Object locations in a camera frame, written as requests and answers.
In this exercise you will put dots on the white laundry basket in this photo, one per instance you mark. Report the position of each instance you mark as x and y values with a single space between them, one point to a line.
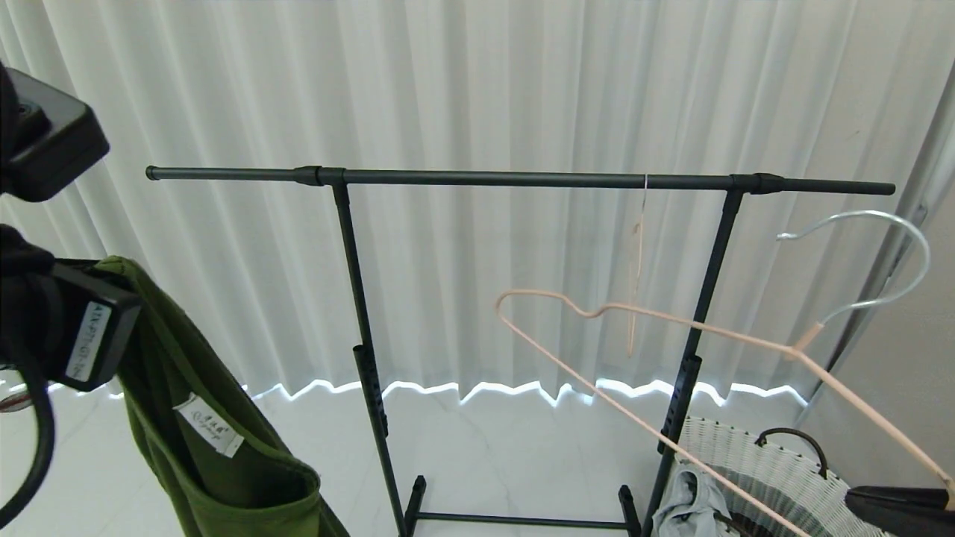
776 470

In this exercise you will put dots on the pale grey shorts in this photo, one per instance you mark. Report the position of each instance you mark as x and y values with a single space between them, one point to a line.
686 507

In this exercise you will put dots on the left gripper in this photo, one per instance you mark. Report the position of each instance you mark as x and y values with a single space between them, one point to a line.
97 328

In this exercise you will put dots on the white curtain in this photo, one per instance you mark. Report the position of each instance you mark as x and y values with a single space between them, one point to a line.
485 89

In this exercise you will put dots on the green long-sleeved shirt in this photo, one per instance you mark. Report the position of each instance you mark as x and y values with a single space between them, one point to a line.
224 477

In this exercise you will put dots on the pink clothes hanger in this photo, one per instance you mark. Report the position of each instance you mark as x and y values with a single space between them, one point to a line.
806 341
634 298

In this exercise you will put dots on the black clothes rack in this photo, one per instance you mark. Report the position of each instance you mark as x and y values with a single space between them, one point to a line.
522 178

